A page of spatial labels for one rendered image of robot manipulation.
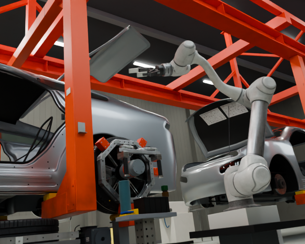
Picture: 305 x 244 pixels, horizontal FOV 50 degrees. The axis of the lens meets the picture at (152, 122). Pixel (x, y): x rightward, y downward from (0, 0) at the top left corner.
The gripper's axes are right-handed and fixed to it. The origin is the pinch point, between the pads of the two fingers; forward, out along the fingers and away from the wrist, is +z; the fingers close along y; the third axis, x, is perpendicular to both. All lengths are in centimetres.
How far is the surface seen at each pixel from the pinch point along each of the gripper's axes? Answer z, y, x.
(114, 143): -1, -48, 70
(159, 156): -32, -25, 79
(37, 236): 74, 6, 101
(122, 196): 7, -11, 98
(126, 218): 18, 24, 92
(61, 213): 53, -21, 107
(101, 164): 16, -34, 80
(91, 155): 25, -27, 66
